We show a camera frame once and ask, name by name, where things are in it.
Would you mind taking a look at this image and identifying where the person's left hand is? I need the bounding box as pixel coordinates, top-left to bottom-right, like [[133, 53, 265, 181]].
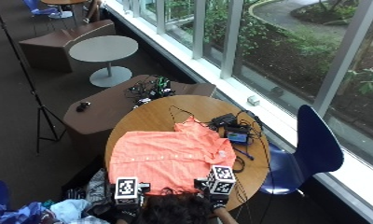
[[110, 182, 151, 224]]

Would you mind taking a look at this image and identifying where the person's right hand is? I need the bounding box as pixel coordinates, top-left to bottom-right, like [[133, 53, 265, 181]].
[[193, 177, 237, 213]]

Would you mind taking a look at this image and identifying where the left glove marker cube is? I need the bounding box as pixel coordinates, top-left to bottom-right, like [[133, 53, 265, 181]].
[[113, 176, 140, 206]]

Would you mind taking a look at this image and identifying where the glove marker cube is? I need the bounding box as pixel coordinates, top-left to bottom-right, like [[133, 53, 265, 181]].
[[205, 164, 237, 196], [113, 176, 140, 206]]

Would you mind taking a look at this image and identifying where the right glove marker cube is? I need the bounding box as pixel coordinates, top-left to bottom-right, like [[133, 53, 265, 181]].
[[205, 164, 237, 196]]

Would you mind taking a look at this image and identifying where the grey patterned cloth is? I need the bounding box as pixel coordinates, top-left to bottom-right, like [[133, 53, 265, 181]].
[[84, 167, 113, 216]]

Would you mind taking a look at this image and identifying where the orange button-up shirt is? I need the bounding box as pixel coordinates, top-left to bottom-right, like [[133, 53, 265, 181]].
[[106, 116, 237, 196]]

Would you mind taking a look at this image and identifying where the black storage bin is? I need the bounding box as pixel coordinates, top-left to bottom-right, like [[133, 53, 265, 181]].
[[60, 154, 109, 202]]

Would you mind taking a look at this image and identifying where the black device with lit screen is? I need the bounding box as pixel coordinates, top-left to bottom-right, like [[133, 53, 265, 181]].
[[223, 125, 251, 147]]

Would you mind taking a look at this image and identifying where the light blue crumpled cloth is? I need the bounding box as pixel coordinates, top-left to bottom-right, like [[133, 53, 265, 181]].
[[48, 198, 92, 224]]

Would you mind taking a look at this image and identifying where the black electronics box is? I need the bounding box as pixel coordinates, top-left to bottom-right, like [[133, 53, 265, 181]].
[[210, 112, 238, 128]]

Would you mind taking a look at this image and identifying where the large brown bench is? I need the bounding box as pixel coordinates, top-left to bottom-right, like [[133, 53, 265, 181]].
[[62, 74, 217, 149]]

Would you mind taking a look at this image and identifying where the dark blue plastic chair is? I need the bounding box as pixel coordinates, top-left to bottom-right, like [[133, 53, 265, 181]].
[[258, 104, 344, 196]]

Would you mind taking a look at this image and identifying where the small white box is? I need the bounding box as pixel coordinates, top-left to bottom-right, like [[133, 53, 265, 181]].
[[246, 95, 261, 107]]

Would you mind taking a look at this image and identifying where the small black gadget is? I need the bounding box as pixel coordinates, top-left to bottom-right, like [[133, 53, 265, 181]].
[[74, 101, 92, 113]]

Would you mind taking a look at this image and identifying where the black tripod stand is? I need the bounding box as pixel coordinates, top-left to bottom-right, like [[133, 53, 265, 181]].
[[0, 0, 66, 156]]

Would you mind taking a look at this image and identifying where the small brown bench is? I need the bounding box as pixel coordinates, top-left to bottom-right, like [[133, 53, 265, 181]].
[[17, 19, 117, 74]]

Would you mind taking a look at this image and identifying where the round wooden side table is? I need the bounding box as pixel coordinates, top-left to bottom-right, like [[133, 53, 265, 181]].
[[40, 0, 90, 20]]

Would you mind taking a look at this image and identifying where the blue chair with metal legs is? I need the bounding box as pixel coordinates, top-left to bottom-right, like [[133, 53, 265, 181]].
[[21, 0, 60, 18]]

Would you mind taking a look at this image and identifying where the black looped cable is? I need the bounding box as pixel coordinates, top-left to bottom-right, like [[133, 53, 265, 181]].
[[233, 155, 247, 174]]

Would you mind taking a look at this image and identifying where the blue cable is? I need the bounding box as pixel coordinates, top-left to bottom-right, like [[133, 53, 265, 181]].
[[233, 146, 255, 161]]

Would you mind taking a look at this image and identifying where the long black hanging cable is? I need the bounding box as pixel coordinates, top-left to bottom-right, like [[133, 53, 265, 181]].
[[234, 109, 278, 224]]

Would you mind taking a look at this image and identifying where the thin black cable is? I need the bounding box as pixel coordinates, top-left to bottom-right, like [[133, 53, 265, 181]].
[[167, 105, 213, 126]]

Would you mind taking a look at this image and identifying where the heap of gloves and cables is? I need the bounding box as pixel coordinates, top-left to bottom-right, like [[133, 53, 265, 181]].
[[122, 74, 177, 108]]

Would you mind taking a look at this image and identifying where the grey round pedestal table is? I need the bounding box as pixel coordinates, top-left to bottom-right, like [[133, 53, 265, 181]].
[[66, 35, 140, 89]]

